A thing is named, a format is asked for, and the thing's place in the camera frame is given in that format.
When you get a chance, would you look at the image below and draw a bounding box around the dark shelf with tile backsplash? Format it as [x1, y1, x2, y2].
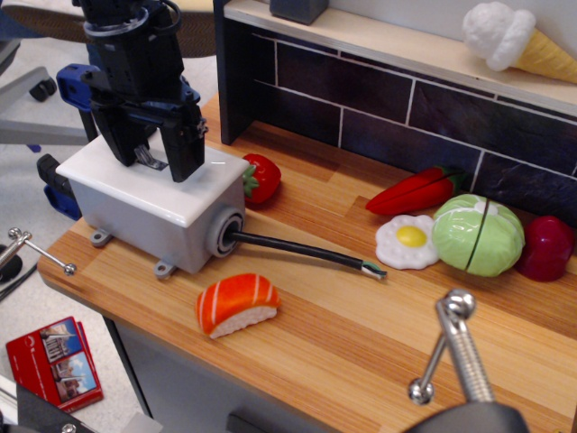
[215, 1, 576, 225]

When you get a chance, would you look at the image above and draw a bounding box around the metal clamp handle left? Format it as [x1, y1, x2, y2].
[0, 227, 78, 279]

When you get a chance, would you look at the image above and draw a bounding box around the grey chair base with castor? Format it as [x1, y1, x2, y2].
[1, 38, 89, 145]

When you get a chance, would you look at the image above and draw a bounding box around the dark red toy fruit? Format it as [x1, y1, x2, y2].
[515, 216, 575, 282]

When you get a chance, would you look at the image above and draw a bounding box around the blue bar clamp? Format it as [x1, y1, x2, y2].
[36, 63, 202, 222]

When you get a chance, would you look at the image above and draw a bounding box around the brown office chair seat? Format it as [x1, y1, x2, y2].
[1, 1, 216, 58]

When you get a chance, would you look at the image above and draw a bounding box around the black electrical cable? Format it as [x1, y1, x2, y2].
[227, 230, 389, 281]

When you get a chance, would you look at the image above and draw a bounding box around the red toy strawberry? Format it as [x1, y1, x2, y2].
[243, 153, 281, 205]

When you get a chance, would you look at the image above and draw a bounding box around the green toy cabbage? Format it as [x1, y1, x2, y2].
[432, 194, 525, 277]

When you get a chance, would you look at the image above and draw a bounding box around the clear light switch toggle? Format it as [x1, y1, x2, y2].
[134, 144, 168, 171]

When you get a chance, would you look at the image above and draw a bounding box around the grey block on shelf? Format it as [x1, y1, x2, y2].
[270, 0, 329, 25]

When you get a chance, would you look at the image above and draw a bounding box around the toy ice cream cone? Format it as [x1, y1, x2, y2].
[462, 2, 576, 84]

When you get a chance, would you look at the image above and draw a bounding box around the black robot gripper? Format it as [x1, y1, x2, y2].
[73, 1, 206, 183]

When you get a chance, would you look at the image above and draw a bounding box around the salmon sushi toy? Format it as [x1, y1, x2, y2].
[196, 273, 281, 339]

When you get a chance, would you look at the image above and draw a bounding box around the grey cabinet under counter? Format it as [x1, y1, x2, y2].
[105, 318, 324, 432]

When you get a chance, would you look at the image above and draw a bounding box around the toy fried egg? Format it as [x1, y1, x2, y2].
[375, 215, 439, 270]

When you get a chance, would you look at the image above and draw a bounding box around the black device bottom left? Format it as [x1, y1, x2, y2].
[1, 382, 94, 433]

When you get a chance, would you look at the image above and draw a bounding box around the red booklet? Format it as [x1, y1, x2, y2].
[5, 317, 104, 413]

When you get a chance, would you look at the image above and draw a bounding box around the metal clamp screw right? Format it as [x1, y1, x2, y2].
[408, 289, 495, 405]

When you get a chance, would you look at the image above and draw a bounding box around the grey switch box white plate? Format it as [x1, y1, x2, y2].
[56, 137, 249, 278]

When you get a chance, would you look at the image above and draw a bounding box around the red toy chili pepper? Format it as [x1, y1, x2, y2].
[365, 166, 468, 216]

